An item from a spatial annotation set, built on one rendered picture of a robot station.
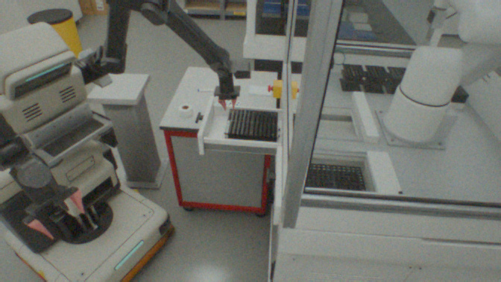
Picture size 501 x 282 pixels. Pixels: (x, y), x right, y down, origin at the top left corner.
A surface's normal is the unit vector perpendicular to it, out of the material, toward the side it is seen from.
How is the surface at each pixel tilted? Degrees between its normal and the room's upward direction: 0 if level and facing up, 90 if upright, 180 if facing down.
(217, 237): 0
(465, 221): 90
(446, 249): 90
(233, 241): 0
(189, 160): 90
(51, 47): 43
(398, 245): 90
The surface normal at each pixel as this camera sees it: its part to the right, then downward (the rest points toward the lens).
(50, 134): 0.85, 0.37
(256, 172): -0.07, 0.65
